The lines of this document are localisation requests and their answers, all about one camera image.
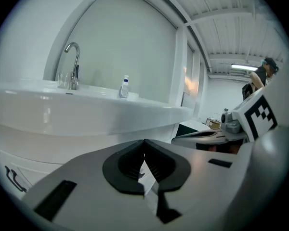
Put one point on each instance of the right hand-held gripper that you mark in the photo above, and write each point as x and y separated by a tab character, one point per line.
253	114

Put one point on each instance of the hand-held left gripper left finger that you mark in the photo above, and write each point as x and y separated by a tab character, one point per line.
86	201

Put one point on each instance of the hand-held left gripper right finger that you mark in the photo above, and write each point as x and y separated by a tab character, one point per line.
207	189

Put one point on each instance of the white ceramic sink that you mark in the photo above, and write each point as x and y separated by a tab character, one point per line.
74	109

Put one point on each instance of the white and dark green cabinet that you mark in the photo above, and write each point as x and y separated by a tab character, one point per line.
191	129

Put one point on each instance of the cardboard box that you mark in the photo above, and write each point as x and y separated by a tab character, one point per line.
213	123

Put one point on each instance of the white vanity cabinet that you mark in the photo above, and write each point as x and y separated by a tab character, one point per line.
50	145

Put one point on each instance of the window with roller blind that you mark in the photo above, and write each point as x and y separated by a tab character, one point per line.
191	71

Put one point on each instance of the fluorescent ceiling light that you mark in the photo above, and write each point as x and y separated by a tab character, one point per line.
244	66

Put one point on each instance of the person's upper body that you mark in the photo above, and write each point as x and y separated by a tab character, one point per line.
258	77

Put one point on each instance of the clear bottle with white cap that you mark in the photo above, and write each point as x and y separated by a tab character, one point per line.
124	89

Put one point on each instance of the clear drinking glass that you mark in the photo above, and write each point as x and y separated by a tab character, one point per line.
63	79

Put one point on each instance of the chrome faucet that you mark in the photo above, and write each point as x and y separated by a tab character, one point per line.
75	64

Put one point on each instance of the large wall mirror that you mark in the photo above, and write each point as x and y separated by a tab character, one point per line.
125	47

